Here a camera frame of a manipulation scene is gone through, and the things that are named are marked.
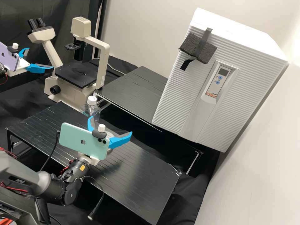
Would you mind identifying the left wrist camera phone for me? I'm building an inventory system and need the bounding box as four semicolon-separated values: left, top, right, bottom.
0;42;21;72

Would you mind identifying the right wrist camera phone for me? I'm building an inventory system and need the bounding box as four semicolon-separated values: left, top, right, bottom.
58;122;111;162

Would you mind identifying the cream microscope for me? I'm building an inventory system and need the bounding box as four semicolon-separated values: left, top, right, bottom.
26;16;111;106

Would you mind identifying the white-capped bottle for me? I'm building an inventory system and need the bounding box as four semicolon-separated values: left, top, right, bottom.
80;95;102;122

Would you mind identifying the white incubator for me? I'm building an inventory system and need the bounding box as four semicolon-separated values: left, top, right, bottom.
188;7;289;71

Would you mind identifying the black cable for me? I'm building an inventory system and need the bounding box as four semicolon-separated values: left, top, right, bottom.
40;131;60;173
79;176;105;221

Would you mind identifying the incubator door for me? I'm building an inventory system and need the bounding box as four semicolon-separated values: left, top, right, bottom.
152;22;289;153

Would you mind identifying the wrist camera phone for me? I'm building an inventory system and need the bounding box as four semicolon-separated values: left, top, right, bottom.
0;42;21;72
58;122;111;162

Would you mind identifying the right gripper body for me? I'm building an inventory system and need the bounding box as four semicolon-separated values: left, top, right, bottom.
78;155;100;166

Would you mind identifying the petri dish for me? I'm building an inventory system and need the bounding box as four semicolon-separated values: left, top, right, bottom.
103;131;117;157

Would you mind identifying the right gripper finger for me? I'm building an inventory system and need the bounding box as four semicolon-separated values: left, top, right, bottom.
107;132;133;150
87;115;100;132

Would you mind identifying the black platform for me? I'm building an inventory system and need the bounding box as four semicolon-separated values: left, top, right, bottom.
6;102;181;215
93;65;204;176

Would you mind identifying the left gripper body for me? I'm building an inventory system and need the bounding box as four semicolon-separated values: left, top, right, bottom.
7;57;31;77

